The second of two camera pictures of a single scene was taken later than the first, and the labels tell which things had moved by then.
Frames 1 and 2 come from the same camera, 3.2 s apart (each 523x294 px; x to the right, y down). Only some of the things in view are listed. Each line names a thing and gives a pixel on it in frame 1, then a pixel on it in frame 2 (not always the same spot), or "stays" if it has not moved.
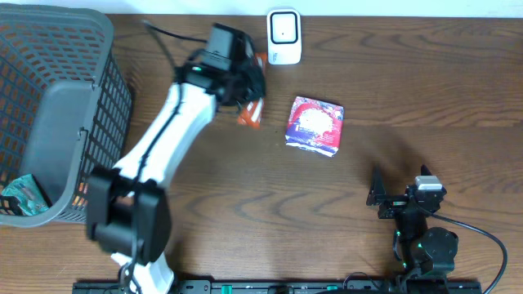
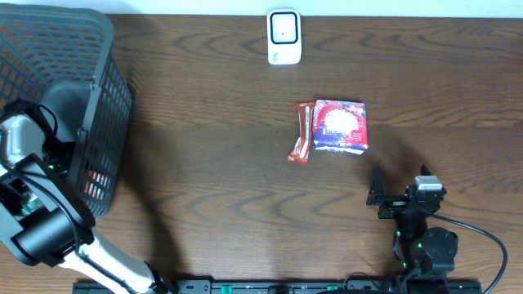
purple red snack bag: x=315 y=126 → x=340 y=126
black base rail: x=441 y=287 stays
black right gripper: x=377 y=195 stays
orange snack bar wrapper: x=251 y=113 → x=301 y=152
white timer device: x=284 y=36 stays
